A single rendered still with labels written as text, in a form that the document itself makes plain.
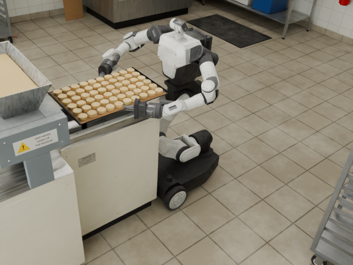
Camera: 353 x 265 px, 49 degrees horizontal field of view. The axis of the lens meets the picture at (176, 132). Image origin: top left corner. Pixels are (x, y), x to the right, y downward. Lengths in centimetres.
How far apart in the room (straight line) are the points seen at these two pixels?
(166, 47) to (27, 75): 91
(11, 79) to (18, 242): 83
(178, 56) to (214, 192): 122
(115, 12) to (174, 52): 350
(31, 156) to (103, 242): 111
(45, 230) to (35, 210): 18
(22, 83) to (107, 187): 93
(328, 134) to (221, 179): 136
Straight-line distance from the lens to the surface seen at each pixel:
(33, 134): 183
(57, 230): 228
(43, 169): 196
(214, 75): 227
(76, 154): 226
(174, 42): 249
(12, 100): 183
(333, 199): 249
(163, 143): 275
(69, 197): 216
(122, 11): 596
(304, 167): 363
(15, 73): 209
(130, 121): 236
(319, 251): 280
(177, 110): 214
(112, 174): 251
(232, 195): 317
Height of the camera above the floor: 220
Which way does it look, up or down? 36 degrees down
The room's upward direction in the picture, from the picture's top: 4 degrees clockwise
